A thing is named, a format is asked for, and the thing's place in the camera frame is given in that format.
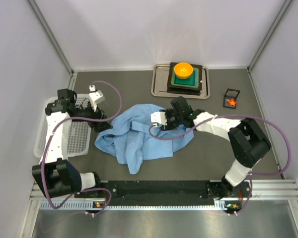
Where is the light blue button shirt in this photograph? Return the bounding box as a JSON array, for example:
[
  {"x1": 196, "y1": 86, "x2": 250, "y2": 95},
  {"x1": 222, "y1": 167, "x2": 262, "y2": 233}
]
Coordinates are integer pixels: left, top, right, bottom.
[{"x1": 94, "y1": 104, "x2": 194, "y2": 175}]

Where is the red orange brooch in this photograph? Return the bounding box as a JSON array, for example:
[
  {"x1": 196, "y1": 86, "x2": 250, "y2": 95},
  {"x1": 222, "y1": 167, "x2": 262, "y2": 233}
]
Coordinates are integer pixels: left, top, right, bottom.
[{"x1": 227, "y1": 98, "x2": 237, "y2": 107}]

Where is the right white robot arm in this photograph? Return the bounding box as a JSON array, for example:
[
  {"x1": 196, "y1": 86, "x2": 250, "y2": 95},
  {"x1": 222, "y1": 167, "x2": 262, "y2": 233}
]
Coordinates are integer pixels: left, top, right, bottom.
[{"x1": 160, "y1": 96, "x2": 271, "y2": 199}]

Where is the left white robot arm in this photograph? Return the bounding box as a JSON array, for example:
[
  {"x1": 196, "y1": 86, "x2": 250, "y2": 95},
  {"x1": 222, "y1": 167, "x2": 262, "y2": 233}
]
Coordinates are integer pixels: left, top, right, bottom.
[{"x1": 32, "y1": 86, "x2": 111, "y2": 198}]

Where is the small black brooch box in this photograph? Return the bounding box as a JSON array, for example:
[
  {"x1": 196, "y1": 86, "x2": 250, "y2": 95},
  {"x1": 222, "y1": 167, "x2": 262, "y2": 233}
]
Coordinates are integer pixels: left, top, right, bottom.
[{"x1": 223, "y1": 88, "x2": 240, "y2": 109}]

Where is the white plastic basket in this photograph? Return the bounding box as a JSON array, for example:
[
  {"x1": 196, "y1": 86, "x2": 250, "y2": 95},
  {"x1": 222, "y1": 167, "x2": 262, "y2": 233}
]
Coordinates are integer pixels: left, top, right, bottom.
[{"x1": 33, "y1": 93, "x2": 95, "y2": 159}]

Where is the black square plate stack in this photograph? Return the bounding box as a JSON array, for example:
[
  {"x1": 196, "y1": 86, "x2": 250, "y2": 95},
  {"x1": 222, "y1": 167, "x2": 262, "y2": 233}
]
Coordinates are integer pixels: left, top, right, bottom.
[{"x1": 166, "y1": 62, "x2": 203, "y2": 96}]

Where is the green square plate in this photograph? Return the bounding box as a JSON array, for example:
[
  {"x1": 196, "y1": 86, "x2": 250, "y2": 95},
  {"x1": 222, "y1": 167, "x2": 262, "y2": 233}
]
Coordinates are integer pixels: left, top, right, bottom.
[{"x1": 170, "y1": 67, "x2": 199, "y2": 88}]

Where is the orange plastic bowl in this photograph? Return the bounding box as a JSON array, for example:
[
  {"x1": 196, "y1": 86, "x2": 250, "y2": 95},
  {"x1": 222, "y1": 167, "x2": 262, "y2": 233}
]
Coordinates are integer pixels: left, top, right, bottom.
[{"x1": 173, "y1": 62, "x2": 194, "y2": 79}]

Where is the silver metal tray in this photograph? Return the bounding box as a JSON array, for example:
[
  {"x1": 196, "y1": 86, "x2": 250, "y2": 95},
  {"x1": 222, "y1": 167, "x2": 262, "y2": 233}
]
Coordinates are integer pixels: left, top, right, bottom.
[{"x1": 151, "y1": 64, "x2": 211, "y2": 99}]

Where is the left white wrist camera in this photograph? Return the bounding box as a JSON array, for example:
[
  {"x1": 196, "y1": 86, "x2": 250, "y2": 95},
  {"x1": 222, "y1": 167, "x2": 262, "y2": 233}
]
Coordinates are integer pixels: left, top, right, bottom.
[{"x1": 88, "y1": 85, "x2": 105, "y2": 111}]

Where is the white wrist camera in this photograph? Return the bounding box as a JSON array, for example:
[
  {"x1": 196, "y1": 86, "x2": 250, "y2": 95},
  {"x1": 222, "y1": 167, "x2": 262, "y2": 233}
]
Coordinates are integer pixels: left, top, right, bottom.
[
  {"x1": 88, "y1": 85, "x2": 105, "y2": 111},
  {"x1": 150, "y1": 111, "x2": 167, "y2": 127}
]

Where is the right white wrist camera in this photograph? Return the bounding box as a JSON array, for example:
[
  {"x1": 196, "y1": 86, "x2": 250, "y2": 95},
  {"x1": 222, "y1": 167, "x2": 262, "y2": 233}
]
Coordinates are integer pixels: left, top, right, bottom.
[{"x1": 150, "y1": 111, "x2": 167, "y2": 127}]

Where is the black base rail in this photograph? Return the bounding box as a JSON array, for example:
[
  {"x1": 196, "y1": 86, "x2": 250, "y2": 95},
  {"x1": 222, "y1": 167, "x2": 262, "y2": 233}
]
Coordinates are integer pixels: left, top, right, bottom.
[{"x1": 74, "y1": 179, "x2": 250, "y2": 206}]

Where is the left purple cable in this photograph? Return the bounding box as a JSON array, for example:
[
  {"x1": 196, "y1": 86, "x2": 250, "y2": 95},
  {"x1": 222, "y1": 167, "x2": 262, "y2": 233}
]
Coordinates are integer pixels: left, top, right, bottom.
[{"x1": 41, "y1": 80, "x2": 122, "y2": 217}]

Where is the purple cable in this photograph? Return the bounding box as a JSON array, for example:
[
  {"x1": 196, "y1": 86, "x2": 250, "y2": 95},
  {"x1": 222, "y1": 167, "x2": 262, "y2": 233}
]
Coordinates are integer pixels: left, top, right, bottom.
[
  {"x1": 41, "y1": 80, "x2": 122, "y2": 217},
  {"x1": 148, "y1": 114, "x2": 292, "y2": 216}
]

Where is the white slotted cable duct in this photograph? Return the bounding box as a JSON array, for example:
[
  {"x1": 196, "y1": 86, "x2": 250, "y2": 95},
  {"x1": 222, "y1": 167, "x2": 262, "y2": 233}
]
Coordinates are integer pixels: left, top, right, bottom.
[{"x1": 39, "y1": 200, "x2": 239, "y2": 211}]

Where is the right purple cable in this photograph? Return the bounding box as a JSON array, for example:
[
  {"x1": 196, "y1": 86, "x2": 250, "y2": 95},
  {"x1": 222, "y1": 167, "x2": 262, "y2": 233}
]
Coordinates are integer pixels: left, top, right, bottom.
[{"x1": 148, "y1": 114, "x2": 292, "y2": 216}]

